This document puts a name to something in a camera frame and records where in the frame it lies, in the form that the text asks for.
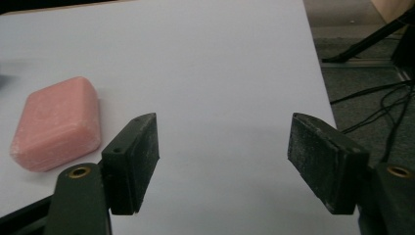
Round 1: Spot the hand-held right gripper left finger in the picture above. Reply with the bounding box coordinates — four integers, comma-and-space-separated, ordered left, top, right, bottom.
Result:
101, 112, 161, 216

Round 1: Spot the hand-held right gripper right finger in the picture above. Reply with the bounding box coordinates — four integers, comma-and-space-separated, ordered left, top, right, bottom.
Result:
287, 112, 371, 215

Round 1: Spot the pink soap bar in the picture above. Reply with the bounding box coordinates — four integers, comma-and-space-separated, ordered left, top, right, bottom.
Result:
9, 75, 102, 173

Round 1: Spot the black stand leg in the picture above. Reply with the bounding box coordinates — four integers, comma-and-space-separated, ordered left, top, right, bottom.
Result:
321, 6, 415, 64

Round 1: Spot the black cable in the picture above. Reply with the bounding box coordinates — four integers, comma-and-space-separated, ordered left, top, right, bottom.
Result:
330, 79, 415, 106
341, 85, 415, 164

